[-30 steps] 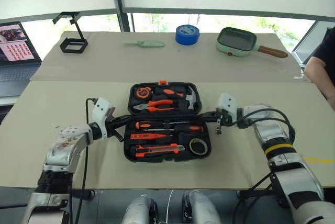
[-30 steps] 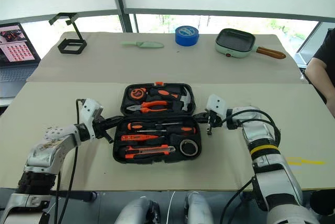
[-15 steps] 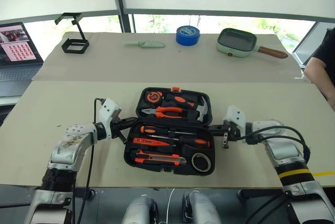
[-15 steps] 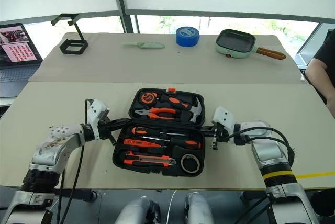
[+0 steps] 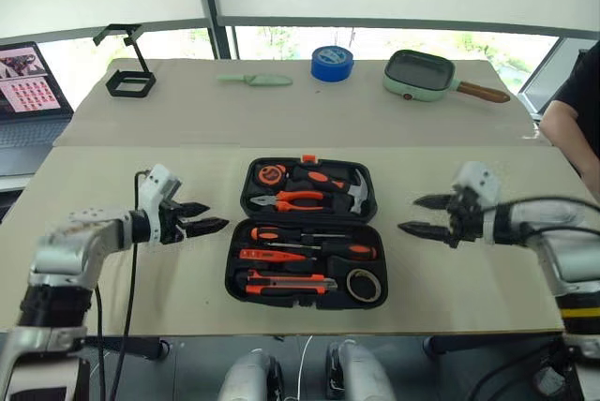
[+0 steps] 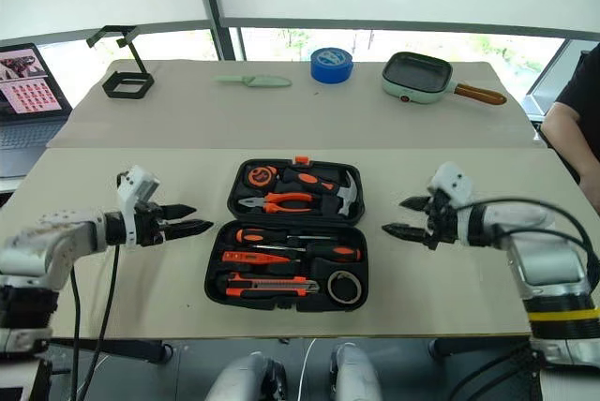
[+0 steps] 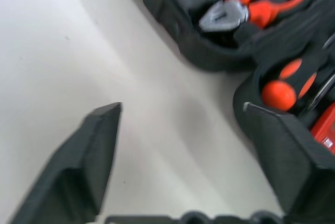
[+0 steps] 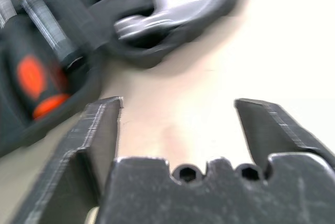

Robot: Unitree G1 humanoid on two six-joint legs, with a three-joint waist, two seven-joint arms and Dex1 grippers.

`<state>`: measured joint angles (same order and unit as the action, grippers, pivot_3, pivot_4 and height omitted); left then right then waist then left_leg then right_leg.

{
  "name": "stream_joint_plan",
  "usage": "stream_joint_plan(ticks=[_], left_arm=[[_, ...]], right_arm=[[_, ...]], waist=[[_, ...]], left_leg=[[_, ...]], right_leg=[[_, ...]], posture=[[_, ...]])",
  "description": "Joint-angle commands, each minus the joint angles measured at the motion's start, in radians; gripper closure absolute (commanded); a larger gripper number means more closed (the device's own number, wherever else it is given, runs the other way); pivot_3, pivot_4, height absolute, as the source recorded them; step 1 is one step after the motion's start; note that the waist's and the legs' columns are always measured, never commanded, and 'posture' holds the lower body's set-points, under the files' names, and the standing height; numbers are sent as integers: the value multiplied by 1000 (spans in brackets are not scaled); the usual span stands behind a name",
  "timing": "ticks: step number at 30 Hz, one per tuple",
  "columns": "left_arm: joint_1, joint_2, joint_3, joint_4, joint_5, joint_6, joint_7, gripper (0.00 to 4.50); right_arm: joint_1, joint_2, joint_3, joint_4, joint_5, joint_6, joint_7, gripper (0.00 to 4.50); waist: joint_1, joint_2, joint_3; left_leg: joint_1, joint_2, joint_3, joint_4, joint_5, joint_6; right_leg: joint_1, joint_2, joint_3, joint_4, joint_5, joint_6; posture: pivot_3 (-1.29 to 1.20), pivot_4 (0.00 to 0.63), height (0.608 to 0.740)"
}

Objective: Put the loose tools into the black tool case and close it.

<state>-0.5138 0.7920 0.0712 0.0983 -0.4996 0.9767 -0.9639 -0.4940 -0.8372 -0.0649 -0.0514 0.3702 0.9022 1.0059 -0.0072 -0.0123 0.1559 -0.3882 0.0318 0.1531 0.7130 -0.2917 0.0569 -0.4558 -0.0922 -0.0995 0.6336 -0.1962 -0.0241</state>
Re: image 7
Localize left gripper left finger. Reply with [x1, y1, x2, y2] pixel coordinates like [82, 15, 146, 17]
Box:
[9, 102, 123, 224]

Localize orange black utility knife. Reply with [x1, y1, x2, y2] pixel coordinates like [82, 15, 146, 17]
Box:
[310, 102, 335, 155]

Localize black orange handled screwdriver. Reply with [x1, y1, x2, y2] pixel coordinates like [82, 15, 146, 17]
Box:
[261, 58, 324, 112]

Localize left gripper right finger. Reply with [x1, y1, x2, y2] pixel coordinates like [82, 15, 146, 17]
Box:
[242, 102, 335, 224]

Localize black tool case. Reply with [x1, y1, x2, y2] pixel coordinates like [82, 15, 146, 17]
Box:
[121, 0, 335, 156]

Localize orange handled pliers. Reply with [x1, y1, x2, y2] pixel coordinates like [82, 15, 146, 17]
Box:
[198, 0, 309, 32]

